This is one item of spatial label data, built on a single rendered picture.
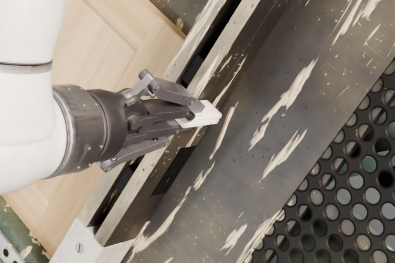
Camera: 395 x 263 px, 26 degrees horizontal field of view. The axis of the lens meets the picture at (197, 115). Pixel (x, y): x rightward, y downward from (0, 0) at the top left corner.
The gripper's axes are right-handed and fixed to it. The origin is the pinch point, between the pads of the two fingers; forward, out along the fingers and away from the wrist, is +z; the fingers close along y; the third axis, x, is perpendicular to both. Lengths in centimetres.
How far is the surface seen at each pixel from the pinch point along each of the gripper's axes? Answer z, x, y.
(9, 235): 3.5, 17.1, -38.6
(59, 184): 6.8, 16.2, -27.9
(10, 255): 2.9, 14.8, -40.4
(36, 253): 4.6, 12.1, -37.9
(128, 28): 6.5, 18.9, -1.4
